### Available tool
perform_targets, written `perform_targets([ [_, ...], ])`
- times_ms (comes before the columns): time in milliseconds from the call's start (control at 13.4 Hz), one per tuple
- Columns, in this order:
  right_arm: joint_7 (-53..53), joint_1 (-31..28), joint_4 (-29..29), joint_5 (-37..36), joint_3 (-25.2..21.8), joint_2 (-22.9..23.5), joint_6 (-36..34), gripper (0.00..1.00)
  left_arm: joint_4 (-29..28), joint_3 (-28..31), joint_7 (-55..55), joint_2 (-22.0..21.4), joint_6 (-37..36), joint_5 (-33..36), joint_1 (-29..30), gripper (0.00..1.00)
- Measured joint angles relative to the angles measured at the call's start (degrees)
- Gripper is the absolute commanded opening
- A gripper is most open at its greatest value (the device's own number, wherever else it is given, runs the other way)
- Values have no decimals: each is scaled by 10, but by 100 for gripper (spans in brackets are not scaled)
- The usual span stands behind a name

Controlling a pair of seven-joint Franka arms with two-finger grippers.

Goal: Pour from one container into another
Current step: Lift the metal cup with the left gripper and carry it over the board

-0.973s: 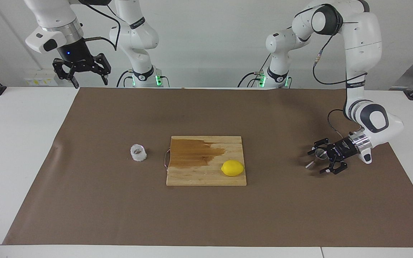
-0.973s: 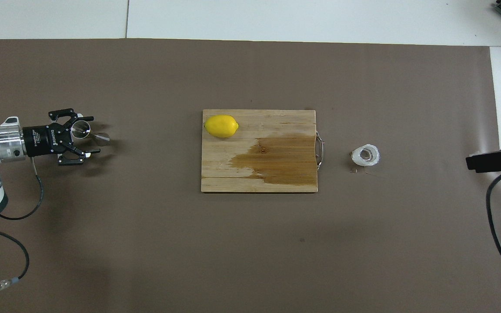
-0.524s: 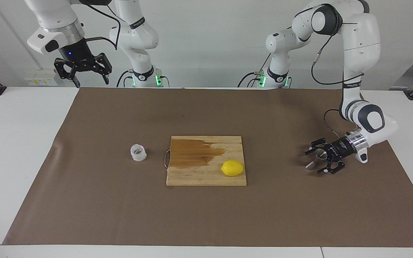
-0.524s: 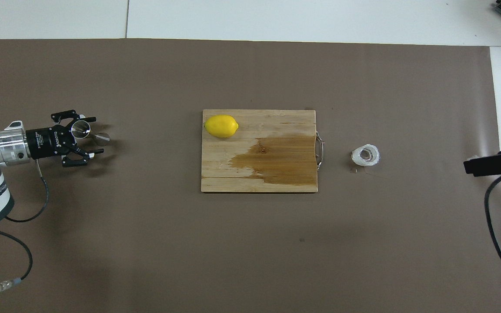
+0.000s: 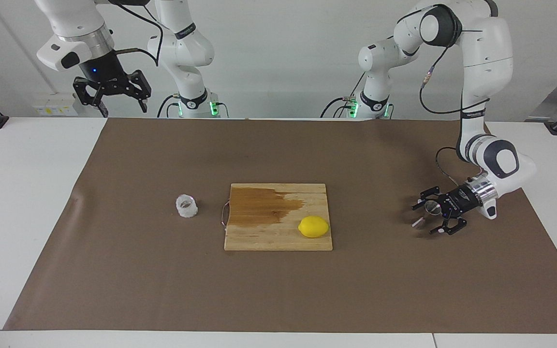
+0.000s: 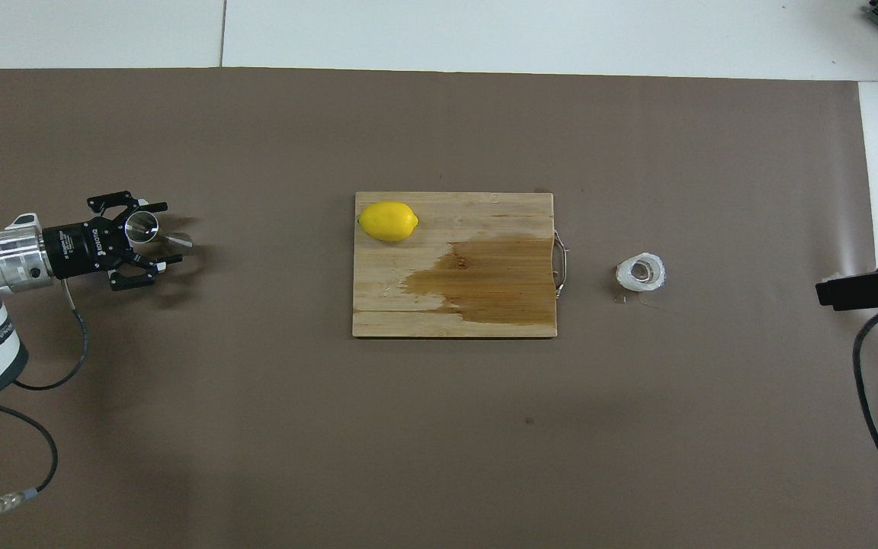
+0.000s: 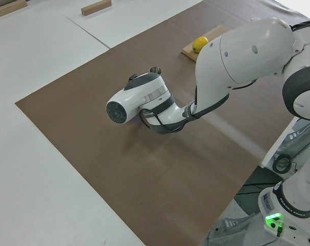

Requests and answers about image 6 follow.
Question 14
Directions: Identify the wooden cutting board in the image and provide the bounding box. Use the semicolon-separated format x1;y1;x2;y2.
352;191;559;339

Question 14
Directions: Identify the small clear textured glass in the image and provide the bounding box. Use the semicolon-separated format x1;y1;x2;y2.
615;252;668;294

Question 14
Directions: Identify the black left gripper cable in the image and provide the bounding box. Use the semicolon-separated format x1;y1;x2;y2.
0;278;91;527

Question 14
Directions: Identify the yellow lemon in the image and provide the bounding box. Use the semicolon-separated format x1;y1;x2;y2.
357;201;419;243

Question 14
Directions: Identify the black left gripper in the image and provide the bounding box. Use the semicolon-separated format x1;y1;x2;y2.
41;190;184;293

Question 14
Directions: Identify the steel double jigger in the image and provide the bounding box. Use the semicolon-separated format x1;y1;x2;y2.
125;212;194;251

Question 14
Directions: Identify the brown paper table mat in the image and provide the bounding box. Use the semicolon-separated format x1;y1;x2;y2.
0;67;878;549

